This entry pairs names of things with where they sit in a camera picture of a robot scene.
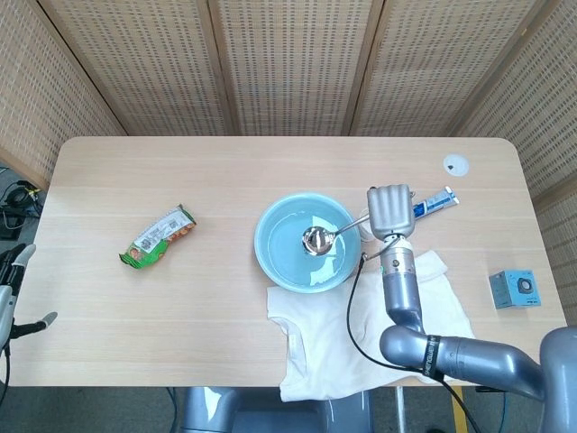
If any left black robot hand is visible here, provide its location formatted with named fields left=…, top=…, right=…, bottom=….
left=0, top=243, right=59, bottom=357

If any grey robot torso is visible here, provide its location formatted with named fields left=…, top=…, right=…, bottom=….
left=179, top=385, right=373, bottom=433

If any black floor equipment with cables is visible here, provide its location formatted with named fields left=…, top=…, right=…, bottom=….
left=0, top=165, right=45, bottom=241

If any white blue toothpaste tube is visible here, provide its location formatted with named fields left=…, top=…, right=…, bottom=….
left=410, top=186, right=460, bottom=220

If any woven folding screen panel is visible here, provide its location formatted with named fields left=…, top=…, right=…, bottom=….
left=351, top=0, right=552, bottom=137
left=0, top=0, right=128, bottom=190
left=38, top=0, right=236, bottom=137
left=450, top=0, right=577, bottom=326
left=206, top=0, right=385, bottom=136

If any small light blue box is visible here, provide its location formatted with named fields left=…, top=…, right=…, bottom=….
left=489, top=269, right=541, bottom=310

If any black velcro strap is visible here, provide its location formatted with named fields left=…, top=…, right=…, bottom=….
left=421, top=335, right=442, bottom=380

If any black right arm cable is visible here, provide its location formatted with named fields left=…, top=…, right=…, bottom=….
left=346, top=252, right=483, bottom=433

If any white cotton t-shirt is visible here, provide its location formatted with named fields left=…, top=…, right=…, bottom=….
left=265, top=249, right=477, bottom=403

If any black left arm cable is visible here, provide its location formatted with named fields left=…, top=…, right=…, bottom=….
left=0, top=336, right=13, bottom=398

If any white round sticker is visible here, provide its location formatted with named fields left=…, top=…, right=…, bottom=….
left=441, top=153, right=470, bottom=177

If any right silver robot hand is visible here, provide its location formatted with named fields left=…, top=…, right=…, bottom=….
left=365, top=182, right=417, bottom=242

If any light blue bowl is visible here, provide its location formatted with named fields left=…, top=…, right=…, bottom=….
left=253, top=192, right=363, bottom=293

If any metal spoon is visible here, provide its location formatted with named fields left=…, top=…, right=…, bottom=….
left=300, top=215, right=371, bottom=259

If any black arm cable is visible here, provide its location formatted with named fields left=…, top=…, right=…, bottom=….
left=0, top=336, right=13, bottom=398
left=346, top=252, right=483, bottom=433

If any green orange snack bag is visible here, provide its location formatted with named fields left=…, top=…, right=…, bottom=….
left=118, top=202, right=198, bottom=271

